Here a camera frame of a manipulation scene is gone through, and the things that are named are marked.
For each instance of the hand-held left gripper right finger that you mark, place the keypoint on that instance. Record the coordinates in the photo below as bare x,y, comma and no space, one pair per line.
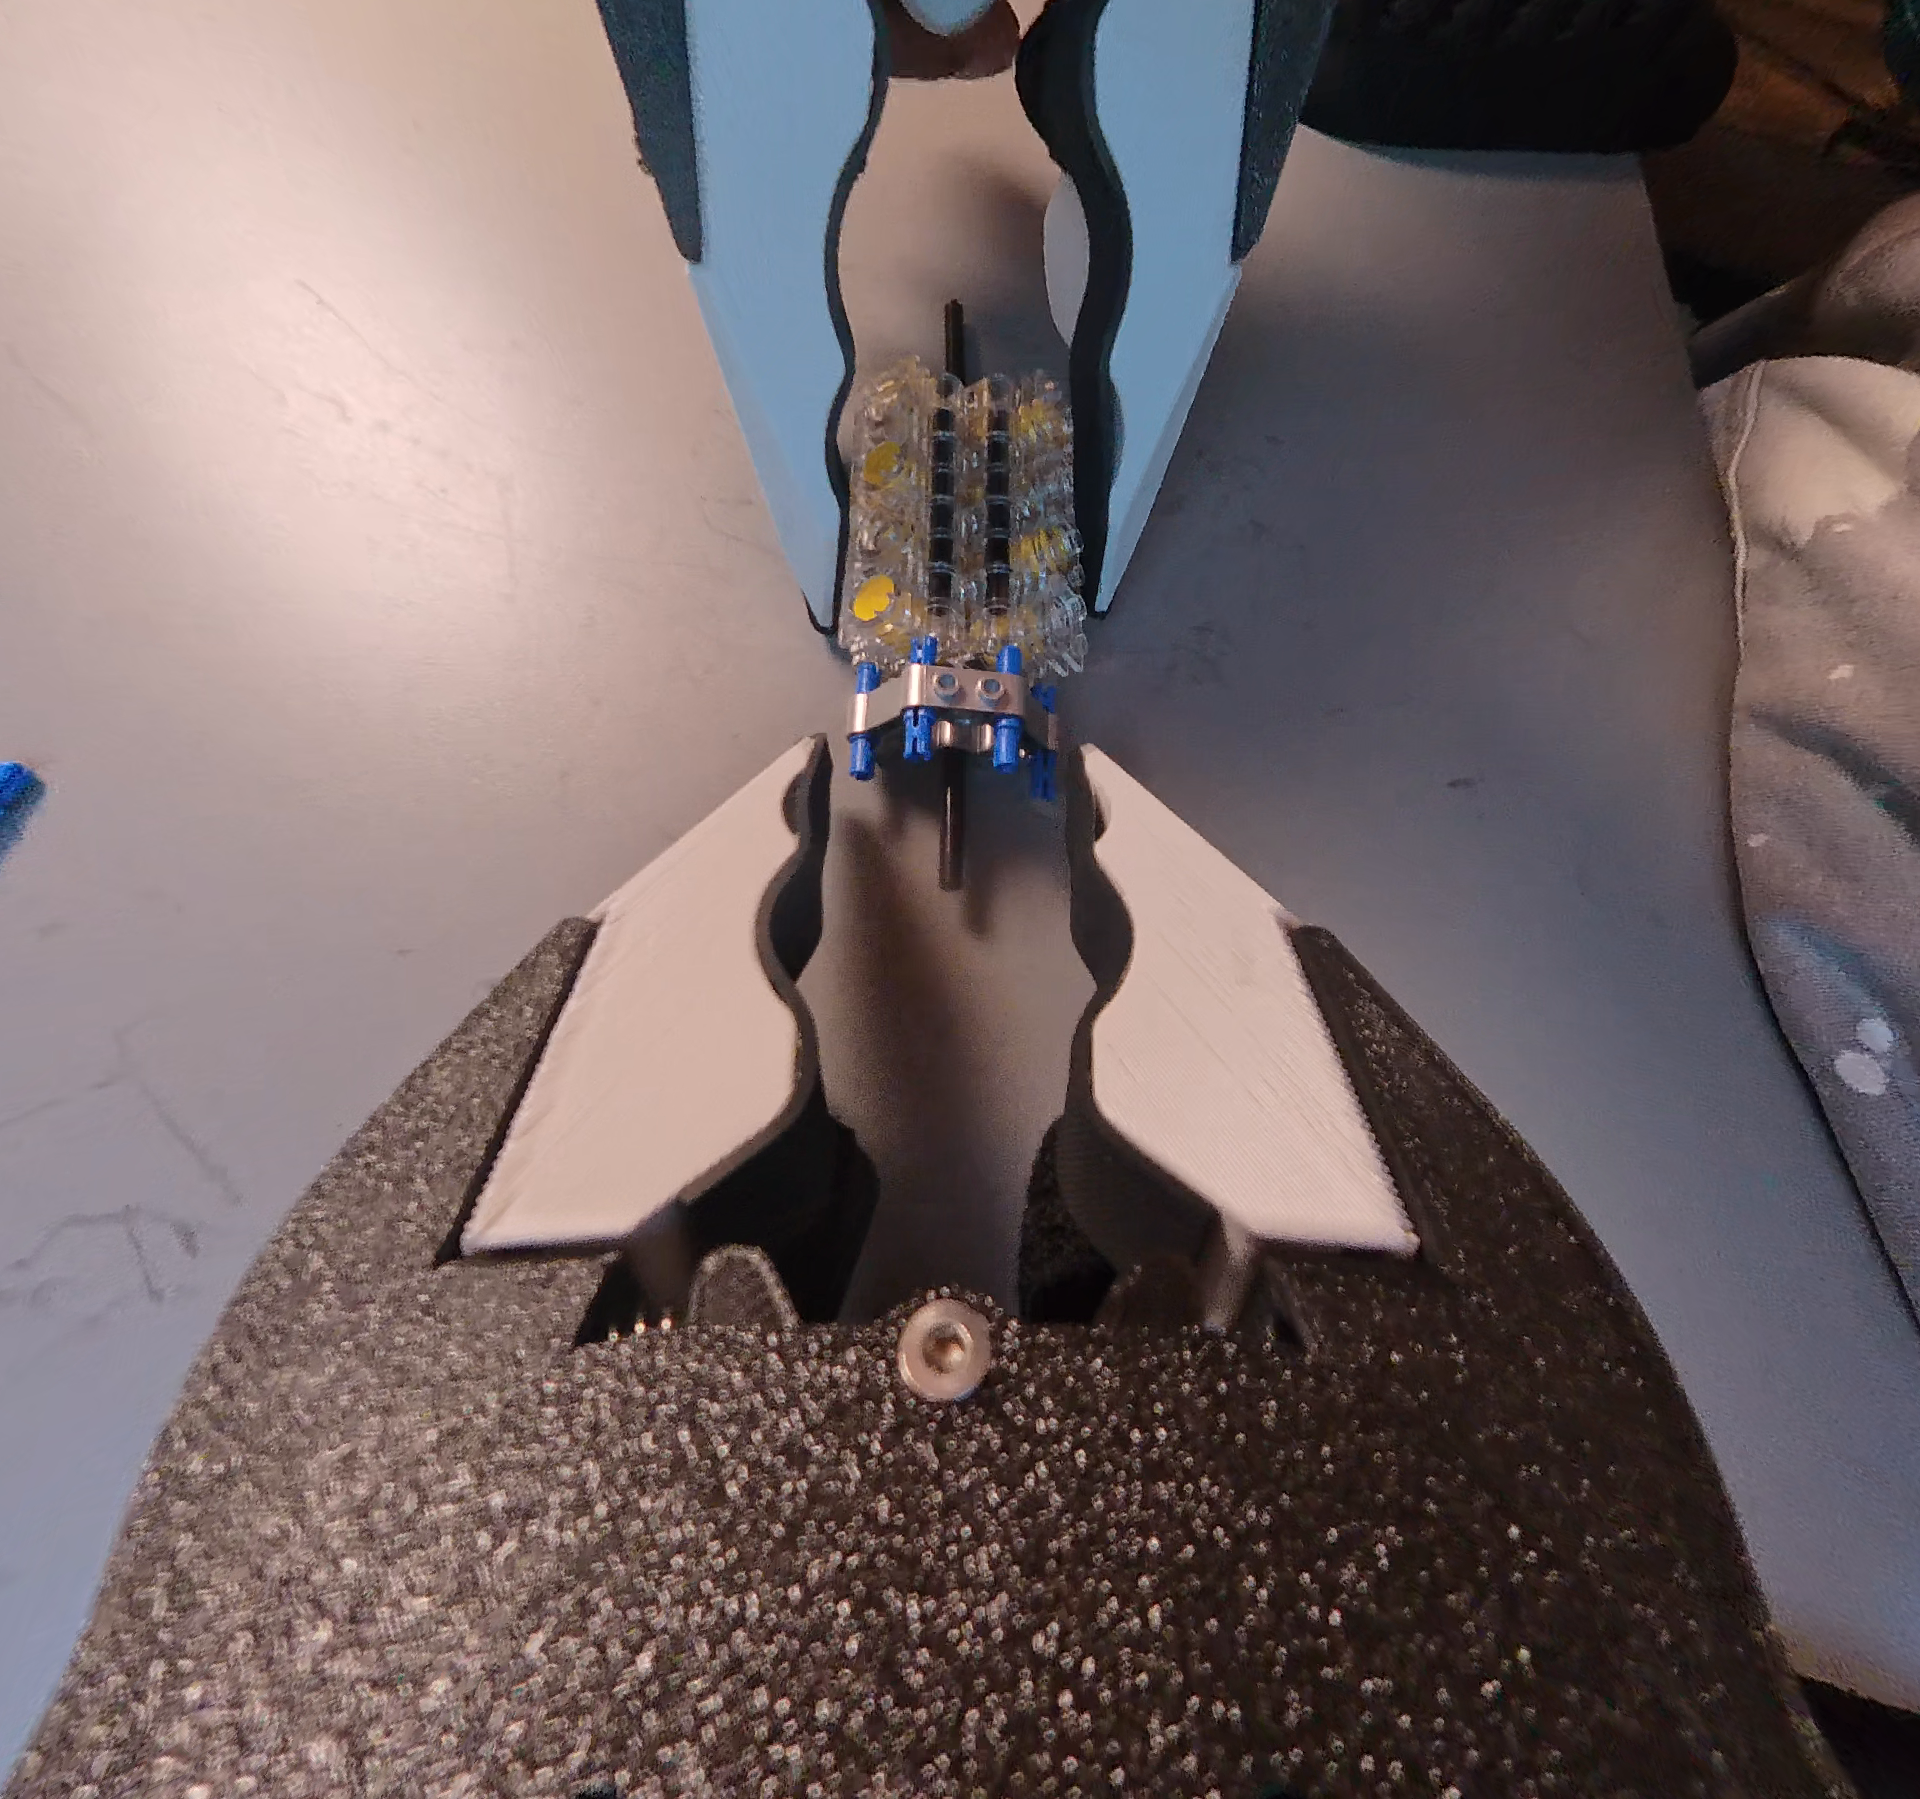
1230,1065

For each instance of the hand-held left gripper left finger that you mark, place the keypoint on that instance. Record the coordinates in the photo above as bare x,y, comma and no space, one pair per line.
645,1065

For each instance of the blue connector pin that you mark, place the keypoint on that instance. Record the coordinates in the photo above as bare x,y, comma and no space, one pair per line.
914,735
1043,771
861,757
1004,742

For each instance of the person's right hand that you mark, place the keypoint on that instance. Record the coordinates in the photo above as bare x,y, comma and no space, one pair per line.
960,53

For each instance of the black office chair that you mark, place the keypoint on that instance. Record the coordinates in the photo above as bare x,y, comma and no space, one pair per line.
1500,30

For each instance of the pile of mixed building parts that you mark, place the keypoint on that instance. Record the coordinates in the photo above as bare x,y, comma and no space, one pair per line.
15,802

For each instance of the grey beam frame with holes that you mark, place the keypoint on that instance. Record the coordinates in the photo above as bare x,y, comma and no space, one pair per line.
960,694

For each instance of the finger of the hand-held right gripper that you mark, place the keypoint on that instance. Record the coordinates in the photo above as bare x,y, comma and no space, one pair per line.
1184,180
766,180

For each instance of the clear block with yellow pistons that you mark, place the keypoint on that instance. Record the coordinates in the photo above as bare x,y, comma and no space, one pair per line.
1049,613

